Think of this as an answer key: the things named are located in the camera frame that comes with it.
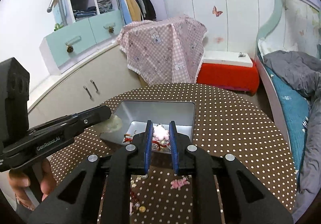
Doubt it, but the pink plush charm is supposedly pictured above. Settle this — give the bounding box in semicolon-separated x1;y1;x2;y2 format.
153;124;169;141

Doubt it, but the hanging clothes row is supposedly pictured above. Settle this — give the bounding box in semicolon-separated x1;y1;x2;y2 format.
116;0;157;25

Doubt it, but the pink checkered bear cloth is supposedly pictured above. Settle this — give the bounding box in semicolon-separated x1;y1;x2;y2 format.
117;15;207;85

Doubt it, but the teal drawer unit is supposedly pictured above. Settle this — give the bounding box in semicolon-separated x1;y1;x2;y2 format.
40;10;124;76

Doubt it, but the small pink charm on table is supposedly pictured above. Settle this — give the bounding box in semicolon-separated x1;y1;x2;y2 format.
170;177;190;190

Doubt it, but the black metal tin box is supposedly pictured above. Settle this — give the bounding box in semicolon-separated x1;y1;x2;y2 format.
100;100;195;149

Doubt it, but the grey duvet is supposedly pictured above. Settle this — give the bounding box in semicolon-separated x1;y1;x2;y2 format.
263;50;320;221

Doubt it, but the red storage box white lid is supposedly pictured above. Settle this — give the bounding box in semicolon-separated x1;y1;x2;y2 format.
197;51;260;95

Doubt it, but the teal bed sheet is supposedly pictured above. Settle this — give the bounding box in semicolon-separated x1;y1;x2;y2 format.
265;67;310;171

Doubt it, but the teal bunk bed frame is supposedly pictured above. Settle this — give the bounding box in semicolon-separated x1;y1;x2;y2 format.
255;0;320;150

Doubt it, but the pile of mixed jewelry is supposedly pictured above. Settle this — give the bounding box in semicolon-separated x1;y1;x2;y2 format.
122;133;171;153

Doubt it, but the person's left hand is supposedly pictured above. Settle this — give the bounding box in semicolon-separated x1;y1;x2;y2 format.
8;159;57;210

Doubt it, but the beige low cabinet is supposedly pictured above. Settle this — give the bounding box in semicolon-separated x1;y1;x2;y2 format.
28;44;141;127

